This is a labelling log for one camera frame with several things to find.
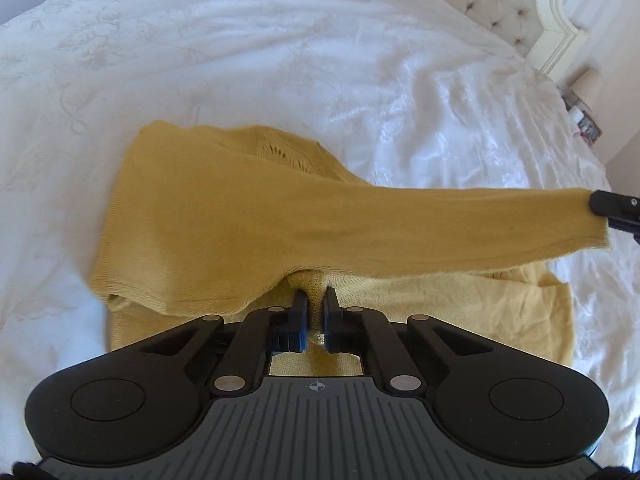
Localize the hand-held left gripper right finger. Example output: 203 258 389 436
321 286 494 397

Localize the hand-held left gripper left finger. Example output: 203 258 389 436
135 288 310 402

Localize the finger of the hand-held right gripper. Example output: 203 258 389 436
588 189 640 220
606 216 640 237

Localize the yellow knit sweater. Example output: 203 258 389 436
89 120 612 377

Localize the beige bedside lamp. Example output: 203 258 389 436
569 67 602 107

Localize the white embroidered bedspread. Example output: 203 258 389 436
0 0 640 466

